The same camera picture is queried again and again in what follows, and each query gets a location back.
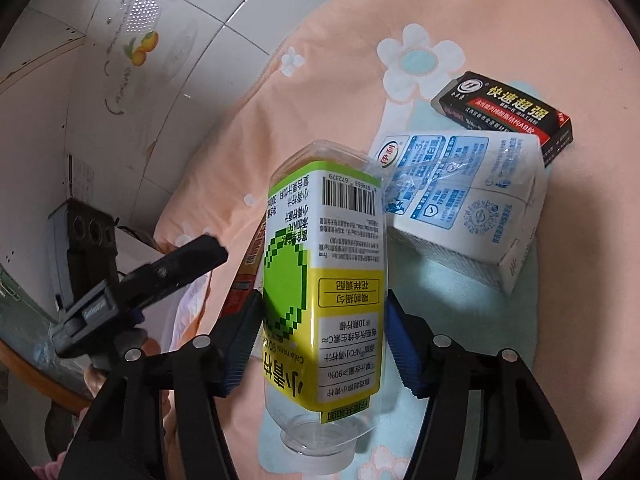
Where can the white lilac quilted cloth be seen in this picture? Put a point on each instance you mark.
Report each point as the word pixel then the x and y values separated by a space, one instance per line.
pixel 169 322

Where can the white blue milk carton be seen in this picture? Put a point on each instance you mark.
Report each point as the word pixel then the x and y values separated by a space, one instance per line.
pixel 469 200

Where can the red yellow drink bottle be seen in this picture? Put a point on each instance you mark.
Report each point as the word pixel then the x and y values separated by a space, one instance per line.
pixel 245 279

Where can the left hand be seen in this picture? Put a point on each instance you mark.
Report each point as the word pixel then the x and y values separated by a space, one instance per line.
pixel 94 379

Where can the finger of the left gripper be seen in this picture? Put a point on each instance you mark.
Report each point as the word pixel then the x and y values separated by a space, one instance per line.
pixel 154 281

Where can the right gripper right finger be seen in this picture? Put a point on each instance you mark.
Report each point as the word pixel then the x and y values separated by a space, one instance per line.
pixel 520 435

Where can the black red glue box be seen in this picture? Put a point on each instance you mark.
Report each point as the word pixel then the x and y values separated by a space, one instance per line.
pixel 477 102

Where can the peach floral towel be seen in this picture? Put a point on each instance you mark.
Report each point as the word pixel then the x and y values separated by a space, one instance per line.
pixel 358 69

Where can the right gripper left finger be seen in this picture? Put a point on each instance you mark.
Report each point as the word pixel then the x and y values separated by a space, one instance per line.
pixel 121 436

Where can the yellow green label bottle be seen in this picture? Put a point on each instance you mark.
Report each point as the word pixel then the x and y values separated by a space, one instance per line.
pixel 325 299

